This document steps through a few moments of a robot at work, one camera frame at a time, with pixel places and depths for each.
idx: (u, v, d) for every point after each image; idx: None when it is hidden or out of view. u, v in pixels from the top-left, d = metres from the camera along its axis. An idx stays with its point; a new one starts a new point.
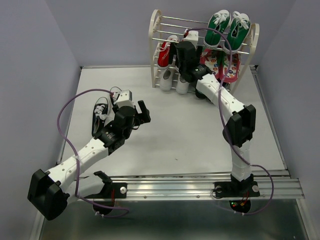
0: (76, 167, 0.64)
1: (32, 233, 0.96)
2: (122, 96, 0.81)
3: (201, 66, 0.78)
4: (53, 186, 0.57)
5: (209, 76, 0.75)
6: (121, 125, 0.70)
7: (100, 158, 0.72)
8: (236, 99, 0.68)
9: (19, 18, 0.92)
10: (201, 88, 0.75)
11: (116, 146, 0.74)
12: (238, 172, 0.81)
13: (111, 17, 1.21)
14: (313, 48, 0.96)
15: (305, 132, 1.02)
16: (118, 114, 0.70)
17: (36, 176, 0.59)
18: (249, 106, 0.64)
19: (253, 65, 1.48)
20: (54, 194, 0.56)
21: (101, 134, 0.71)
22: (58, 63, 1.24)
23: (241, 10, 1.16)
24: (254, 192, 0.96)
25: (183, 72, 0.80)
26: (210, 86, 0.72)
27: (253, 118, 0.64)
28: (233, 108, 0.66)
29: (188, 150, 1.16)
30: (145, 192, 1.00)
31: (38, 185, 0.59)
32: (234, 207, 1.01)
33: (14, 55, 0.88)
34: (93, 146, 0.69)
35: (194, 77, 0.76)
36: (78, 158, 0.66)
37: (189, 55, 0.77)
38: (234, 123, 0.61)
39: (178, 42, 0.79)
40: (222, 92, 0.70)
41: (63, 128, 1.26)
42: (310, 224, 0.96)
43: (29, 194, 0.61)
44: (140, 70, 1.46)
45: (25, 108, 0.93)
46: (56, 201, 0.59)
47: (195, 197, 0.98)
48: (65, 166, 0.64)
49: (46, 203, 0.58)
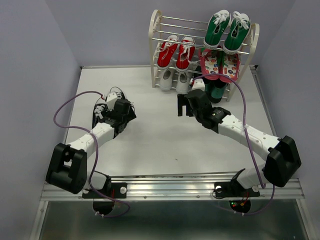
0: (94, 140, 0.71)
1: (32, 232, 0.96)
2: (110, 96, 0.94)
3: (217, 108, 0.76)
4: (78, 153, 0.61)
5: (229, 117, 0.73)
6: (121, 111, 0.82)
7: (107, 139, 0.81)
8: (267, 134, 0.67)
9: (18, 17, 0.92)
10: (223, 131, 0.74)
11: (119, 130, 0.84)
12: (248, 183, 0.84)
13: (111, 17, 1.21)
14: (313, 48, 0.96)
15: (306, 133, 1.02)
16: (118, 102, 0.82)
17: (58, 149, 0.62)
18: (286, 138, 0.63)
19: (253, 65, 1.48)
20: (81, 158, 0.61)
21: (105, 119, 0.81)
22: (58, 63, 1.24)
23: (241, 9, 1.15)
24: (254, 192, 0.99)
25: (200, 119, 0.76)
26: (234, 127, 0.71)
27: (294, 152, 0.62)
28: (267, 144, 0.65)
29: (187, 150, 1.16)
30: (145, 193, 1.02)
31: (60, 158, 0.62)
32: (234, 207, 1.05)
33: (13, 54, 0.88)
34: (102, 126, 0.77)
35: (215, 122, 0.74)
36: (93, 133, 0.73)
37: (203, 101, 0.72)
38: (275, 161, 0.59)
39: (188, 92, 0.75)
40: (248, 130, 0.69)
41: (63, 128, 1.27)
42: (310, 224, 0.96)
43: (50, 170, 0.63)
44: (141, 70, 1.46)
45: (25, 107, 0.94)
46: (82, 169, 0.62)
47: (195, 197, 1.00)
48: (83, 139, 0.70)
49: (71, 174, 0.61)
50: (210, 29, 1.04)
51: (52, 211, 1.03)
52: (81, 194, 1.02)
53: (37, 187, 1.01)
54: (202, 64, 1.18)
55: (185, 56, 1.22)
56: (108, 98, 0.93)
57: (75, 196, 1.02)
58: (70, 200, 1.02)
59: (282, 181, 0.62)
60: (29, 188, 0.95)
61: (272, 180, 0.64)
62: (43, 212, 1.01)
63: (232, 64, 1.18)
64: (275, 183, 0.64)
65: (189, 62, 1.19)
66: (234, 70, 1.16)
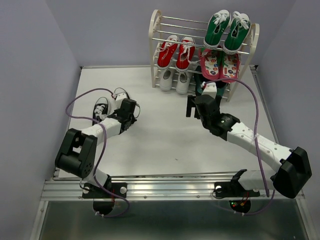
0: (103, 129, 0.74)
1: (32, 232, 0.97)
2: (119, 95, 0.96)
3: (225, 116, 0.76)
4: (88, 137, 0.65)
5: (238, 125, 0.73)
6: (127, 109, 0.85)
7: (113, 134, 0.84)
8: (278, 145, 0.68)
9: (18, 17, 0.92)
10: (233, 139, 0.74)
11: (124, 127, 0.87)
12: (249, 185, 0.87)
13: (111, 17, 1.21)
14: (313, 48, 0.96)
15: (306, 133, 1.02)
16: (126, 101, 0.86)
17: (70, 133, 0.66)
18: (298, 149, 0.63)
19: (253, 65, 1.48)
20: (91, 141, 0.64)
21: (112, 115, 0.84)
22: (58, 63, 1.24)
23: (241, 9, 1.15)
24: (254, 192, 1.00)
25: (208, 126, 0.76)
26: (243, 136, 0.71)
27: (306, 163, 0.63)
28: (279, 155, 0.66)
29: (187, 150, 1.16)
30: (145, 192, 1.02)
31: (71, 142, 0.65)
32: (234, 207, 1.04)
33: (14, 54, 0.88)
34: (110, 120, 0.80)
35: (223, 130, 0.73)
36: (102, 124, 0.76)
37: (212, 108, 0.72)
38: (287, 173, 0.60)
39: (197, 96, 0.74)
40: (258, 139, 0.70)
41: (63, 128, 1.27)
42: (310, 224, 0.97)
43: (60, 153, 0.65)
44: (140, 70, 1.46)
45: (25, 107, 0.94)
46: (90, 154, 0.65)
47: (195, 197, 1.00)
48: (92, 127, 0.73)
49: (80, 156, 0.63)
50: (210, 28, 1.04)
51: (52, 211, 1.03)
52: (80, 194, 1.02)
53: (37, 187, 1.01)
54: (202, 64, 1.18)
55: (185, 56, 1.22)
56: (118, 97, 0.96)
57: (75, 196, 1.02)
58: (70, 200, 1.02)
59: (293, 192, 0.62)
60: (29, 188, 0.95)
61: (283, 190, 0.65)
62: (43, 212, 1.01)
63: (232, 64, 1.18)
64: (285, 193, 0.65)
65: (189, 62, 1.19)
66: (234, 70, 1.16)
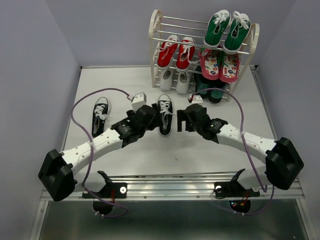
0: (89, 153, 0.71)
1: (32, 232, 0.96)
2: (137, 97, 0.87)
3: (215, 120, 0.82)
4: (65, 168, 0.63)
5: (226, 126, 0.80)
6: (139, 120, 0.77)
7: (114, 148, 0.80)
8: (263, 138, 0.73)
9: (19, 17, 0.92)
10: (224, 140, 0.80)
11: (131, 139, 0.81)
12: (248, 184, 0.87)
13: (111, 17, 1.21)
14: (313, 48, 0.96)
15: (305, 133, 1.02)
16: (141, 110, 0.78)
17: (50, 155, 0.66)
18: (283, 140, 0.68)
19: (253, 65, 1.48)
20: (64, 175, 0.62)
21: (118, 126, 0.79)
22: (58, 63, 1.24)
23: (241, 9, 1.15)
24: (254, 192, 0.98)
25: (200, 132, 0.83)
26: (231, 135, 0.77)
27: (292, 152, 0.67)
28: (264, 147, 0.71)
29: (188, 150, 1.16)
30: (145, 192, 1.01)
31: (50, 164, 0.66)
32: (234, 207, 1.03)
33: (14, 55, 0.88)
34: (108, 136, 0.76)
35: (213, 133, 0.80)
36: (92, 145, 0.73)
37: (201, 115, 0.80)
38: (275, 163, 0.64)
39: (186, 107, 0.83)
40: (245, 136, 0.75)
41: (63, 128, 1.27)
42: (310, 224, 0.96)
43: (41, 172, 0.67)
44: (140, 70, 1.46)
45: (25, 107, 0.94)
46: (65, 184, 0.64)
47: (195, 197, 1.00)
48: (79, 150, 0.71)
49: (55, 184, 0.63)
50: (210, 29, 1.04)
51: (52, 211, 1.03)
52: (80, 194, 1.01)
53: (37, 187, 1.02)
54: (202, 64, 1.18)
55: (185, 56, 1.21)
56: (135, 100, 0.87)
57: (75, 196, 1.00)
58: (70, 200, 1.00)
59: (286, 182, 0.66)
60: (29, 188, 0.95)
61: (276, 183, 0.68)
62: (43, 212, 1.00)
63: (232, 64, 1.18)
64: (281, 186, 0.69)
65: (189, 62, 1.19)
66: (234, 70, 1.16)
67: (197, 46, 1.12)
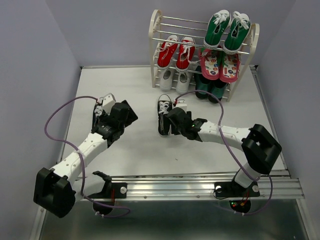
0: (80, 161, 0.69)
1: (32, 232, 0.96)
2: (106, 99, 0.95)
3: (196, 120, 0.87)
4: (61, 181, 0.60)
5: (206, 124, 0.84)
6: (117, 117, 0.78)
7: (101, 150, 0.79)
8: (239, 128, 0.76)
9: (19, 18, 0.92)
10: (206, 137, 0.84)
11: (114, 138, 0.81)
12: (246, 181, 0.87)
13: (111, 17, 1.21)
14: (313, 48, 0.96)
15: (305, 133, 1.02)
16: (116, 108, 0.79)
17: (40, 175, 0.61)
18: (257, 127, 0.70)
19: (253, 65, 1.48)
20: (63, 188, 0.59)
21: (98, 128, 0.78)
22: (58, 63, 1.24)
23: (241, 9, 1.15)
24: (254, 192, 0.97)
25: (184, 133, 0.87)
26: (211, 130, 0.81)
27: (267, 136, 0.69)
28: (240, 136, 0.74)
29: (188, 150, 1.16)
30: (145, 192, 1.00)
31: (44, 184, 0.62)
32: (234, 207, 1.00)
33: (14, 55, 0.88)
34: (92, 140, 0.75)
35: (195, 132, 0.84)
36: (80, 152, 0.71)
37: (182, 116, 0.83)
38: (250, 148, 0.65)
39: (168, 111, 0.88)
40: (223, 129, 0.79)
41: (63, 128, 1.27)
42: (310, 224, 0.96)
43: (36, 195, 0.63)
44: (140, 70, 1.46)
45: (25, 107, 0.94)
46: (66, 196, 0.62)
47: (195, 197, 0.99)
48: (68, 161, 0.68)
49: (56, 201, 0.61)
50: (210, 29, 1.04)
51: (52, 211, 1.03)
52: None
53: None
54: (202, 64, 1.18)
55: (185, 56, 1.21)
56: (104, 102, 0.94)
57: None
58: None
59: (266, 166, 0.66)
60: (29, 188, 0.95)
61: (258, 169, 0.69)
62: (43, 212, 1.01)
63: (232, 64, 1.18)
64: (263, 172, 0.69)
65: (189, 62, 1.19)
66: (234, 70, 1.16)
67: (197, 47, 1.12)
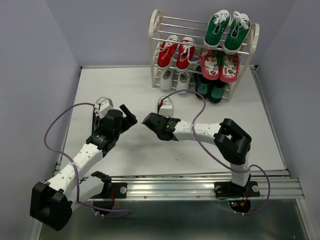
0: (75, 174, 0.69)
1: (32, 232, 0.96)
2: (103, 104, 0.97)
3: (170, 121, 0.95)
4: (57, 195, 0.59)
5: (180, 123, 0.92)
6: (110, 126, 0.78)
7: (97, 161, 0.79)
8: (210, 124, 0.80)
9: (18, 17, 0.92)
10: (181, 136, 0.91)
11: (109, 147, 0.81)
12: (240, 180, 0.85)
13: (111, 17, 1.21)
14: (313, 48, 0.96)
15: (305, 133, 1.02)
16: (108, 116, 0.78)
17: (36, 188, 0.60)
18: (227, 121, 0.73)
19: (253, 65, 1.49)
20: (59, 201, 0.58)
21: (92, 137, 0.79)
22: (58, 63, 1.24)
23: (241, 9, 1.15)
24: (254, 192, 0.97)
25: (161, 135, 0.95)
26: (185, 129, 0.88)
27: (236, 128, 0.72)
28: (212, 131, 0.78)
29: (187, 150, 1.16)
30: (145, 192, 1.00)
31: (40, 198, 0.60)
32: (234, 207, 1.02)
33: (14, 56, 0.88)
34: (87, 151, 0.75)
35: (171, 132, 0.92)
36: (75, 164, 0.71)
37: (155, 119, 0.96)
38: (222, 142, 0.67)
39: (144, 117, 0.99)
40: (196, 127, 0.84)
41: (63, 128, 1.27)
42: (310, 224, 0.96)
43: (32, 209, 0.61)
44: (141, 70, 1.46)
45: (25, 107, 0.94)
46: (62, 209, 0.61)
47: (195, 197, 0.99)
48: (64, 174, 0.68)
49: (53, 213, 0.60)
50: (210, 28, 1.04)
51: None
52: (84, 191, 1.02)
53: None
54: (202, 64, 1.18)
55: (185, 56, 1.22)
56: (102, 107, 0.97)
57: None
58: None
59: (239, 158, 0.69)
60: (29, 187, 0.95)
61: (233, 161, 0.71)
62: None
63: (232, 64, 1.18)
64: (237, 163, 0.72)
65: (189, 62, 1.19)
66: (234, 70, 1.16)
67: (197, 46, 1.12)
